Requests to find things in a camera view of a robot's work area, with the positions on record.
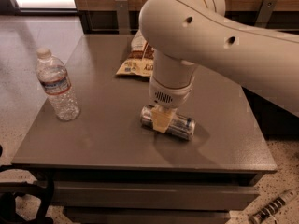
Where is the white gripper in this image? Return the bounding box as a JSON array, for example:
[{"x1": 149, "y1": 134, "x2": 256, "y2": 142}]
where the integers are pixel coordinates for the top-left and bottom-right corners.
[{"x1": 149, "y1": 77, "x2": 194, "y2": 133}]

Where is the silver blue redbull can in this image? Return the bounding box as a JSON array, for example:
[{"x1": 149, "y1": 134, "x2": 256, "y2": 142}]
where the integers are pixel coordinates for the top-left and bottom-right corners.
[{"x1": 140, "y1": 105, "x2": 196, "y2": 141}]

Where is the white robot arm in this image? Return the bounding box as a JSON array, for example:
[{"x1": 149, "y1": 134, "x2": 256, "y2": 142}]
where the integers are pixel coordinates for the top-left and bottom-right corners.
[{"x1": 139, "y1": 0, "x2": 299, "y2": 135}]

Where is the brown yellow chip bag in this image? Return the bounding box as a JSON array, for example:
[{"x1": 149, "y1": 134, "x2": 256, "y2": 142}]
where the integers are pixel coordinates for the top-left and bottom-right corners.
[{"x1": 117, "y1": 31, "x2": 154, "y2": 77}]

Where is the grey table with drawers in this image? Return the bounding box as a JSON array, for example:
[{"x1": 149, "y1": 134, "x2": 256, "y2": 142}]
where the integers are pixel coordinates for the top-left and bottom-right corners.
[{"x1": 13, "y1": 35, "x2": 277, "y2": 224}]

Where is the clear plastic water bottle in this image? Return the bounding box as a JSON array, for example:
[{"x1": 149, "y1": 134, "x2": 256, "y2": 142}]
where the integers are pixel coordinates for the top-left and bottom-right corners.
[{"x1": 36, "y1": 48, "x2": 80, "y2": 121}]

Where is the striped tube on floor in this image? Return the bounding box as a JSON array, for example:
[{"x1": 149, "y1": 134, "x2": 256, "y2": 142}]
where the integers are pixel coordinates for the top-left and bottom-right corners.
[{"x1": 249, "y1": 189, "x2": 298, "y2": 224}]

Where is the black chair base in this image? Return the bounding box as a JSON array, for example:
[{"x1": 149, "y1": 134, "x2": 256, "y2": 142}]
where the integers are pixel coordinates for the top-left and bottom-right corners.
[{"x1": 0, "y1": 174, "x2": 54, "y2": 224}]

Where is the left metal wall bracket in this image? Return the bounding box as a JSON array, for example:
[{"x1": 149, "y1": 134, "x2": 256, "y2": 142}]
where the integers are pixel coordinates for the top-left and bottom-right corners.
[{"x1": 115, "y1": 0, "x2": 131, "y2": 35}]

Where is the metal wall bracket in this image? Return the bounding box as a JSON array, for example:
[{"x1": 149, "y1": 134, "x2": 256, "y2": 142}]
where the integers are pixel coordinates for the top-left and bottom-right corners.
[
  {"x1": 255, "y1": 0, "x2": 278, "y2": 28},
  {"x1": 115, "y1": 0, "x2": 131, "y2": 35}
]

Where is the right metal wall bracket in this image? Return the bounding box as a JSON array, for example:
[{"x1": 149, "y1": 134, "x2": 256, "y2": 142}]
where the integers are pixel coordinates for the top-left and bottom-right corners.
[{"x1": 255, "y1": 0, "x2": 278, "y2": 28}]

